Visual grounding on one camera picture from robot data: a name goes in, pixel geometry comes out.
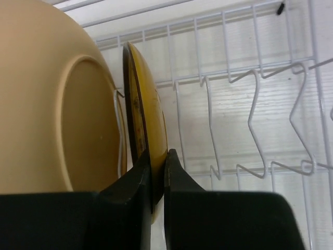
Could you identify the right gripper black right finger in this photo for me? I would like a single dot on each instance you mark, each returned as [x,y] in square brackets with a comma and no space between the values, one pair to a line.
[195,218]

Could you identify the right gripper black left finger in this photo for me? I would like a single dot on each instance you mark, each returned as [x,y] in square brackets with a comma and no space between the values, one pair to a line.
[118,217]

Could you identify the beige deep plate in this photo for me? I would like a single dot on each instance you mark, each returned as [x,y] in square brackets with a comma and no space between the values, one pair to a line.
[59,127]

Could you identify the white wire dish rack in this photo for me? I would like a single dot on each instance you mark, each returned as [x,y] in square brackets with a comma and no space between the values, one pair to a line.
[246,89]

